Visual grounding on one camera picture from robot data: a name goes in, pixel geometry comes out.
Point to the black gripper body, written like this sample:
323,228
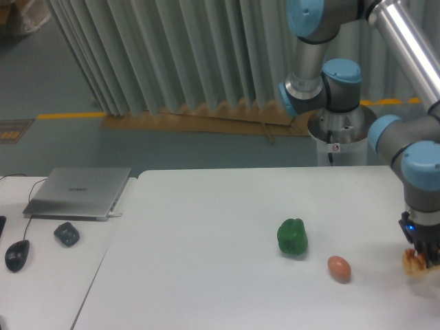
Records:
415,232

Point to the toasted bread slice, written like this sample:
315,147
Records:
414,264

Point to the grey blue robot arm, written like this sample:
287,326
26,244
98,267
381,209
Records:
333,89

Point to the brown egg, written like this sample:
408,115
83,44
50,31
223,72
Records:
339,268

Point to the green bell pepper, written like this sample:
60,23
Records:
292,238

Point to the brown cardboard sheet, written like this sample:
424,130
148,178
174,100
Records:
270,121

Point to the grey folding curtain screen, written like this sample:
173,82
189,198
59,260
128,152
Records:
151,55

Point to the silver laptop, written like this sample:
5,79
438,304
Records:
89,193

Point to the black computer mouse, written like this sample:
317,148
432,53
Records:
16,255

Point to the cardboard boxes in corner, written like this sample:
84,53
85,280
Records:
23,17

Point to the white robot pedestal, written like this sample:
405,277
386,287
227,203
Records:
341,144

